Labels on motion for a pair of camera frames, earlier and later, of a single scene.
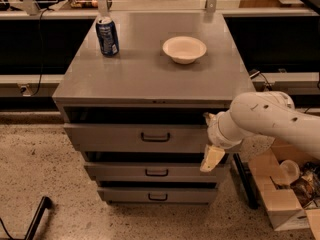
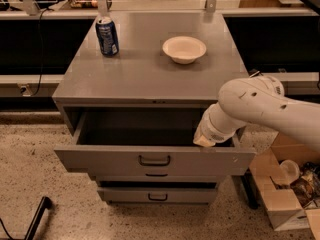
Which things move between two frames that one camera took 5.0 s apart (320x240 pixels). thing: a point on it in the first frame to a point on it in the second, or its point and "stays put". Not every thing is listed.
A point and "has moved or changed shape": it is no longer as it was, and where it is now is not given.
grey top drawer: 141,138 has moved or changed shape
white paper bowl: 184,49 stays put
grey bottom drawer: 158,195 stays put
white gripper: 215,132 to 211,129
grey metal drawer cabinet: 134,95 stays put
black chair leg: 46,203 stays put
